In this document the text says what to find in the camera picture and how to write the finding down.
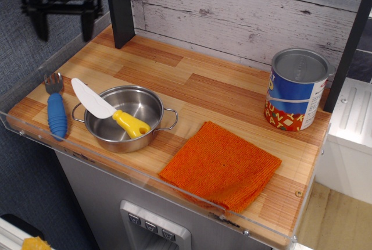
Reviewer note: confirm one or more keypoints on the blue soup can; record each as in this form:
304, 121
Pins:
297, 80

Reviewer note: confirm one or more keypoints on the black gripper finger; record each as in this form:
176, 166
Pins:
87, 23
39, 22

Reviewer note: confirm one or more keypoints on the silver toy fridge cabinet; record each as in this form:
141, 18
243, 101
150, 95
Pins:
100, 191

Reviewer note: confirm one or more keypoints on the yellow orange object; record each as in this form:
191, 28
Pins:
35, 243

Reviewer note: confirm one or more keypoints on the white yellow toy knife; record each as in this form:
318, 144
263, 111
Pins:
101, 109

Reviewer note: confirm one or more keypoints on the ice dispenser button panel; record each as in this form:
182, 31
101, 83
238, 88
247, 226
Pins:
147, 230

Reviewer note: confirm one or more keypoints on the small steel pot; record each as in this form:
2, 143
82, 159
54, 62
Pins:
138, 102

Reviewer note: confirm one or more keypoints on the black left vertical post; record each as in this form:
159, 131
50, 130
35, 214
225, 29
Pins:
122, 21

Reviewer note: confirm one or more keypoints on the black vertical post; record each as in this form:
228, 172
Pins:
122, 21
347, 56

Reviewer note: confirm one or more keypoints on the orange knitted cloth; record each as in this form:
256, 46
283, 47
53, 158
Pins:
221, 167

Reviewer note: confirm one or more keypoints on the blue handled metal fork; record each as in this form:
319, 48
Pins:
57, 119

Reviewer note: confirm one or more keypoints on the clear acrylic guard rail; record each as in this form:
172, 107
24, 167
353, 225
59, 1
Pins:
199, 87

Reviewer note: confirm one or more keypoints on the white plastic appliance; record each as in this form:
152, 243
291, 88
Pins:
345, 162

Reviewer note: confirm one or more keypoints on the black right vertical post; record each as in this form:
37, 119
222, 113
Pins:
347, 56

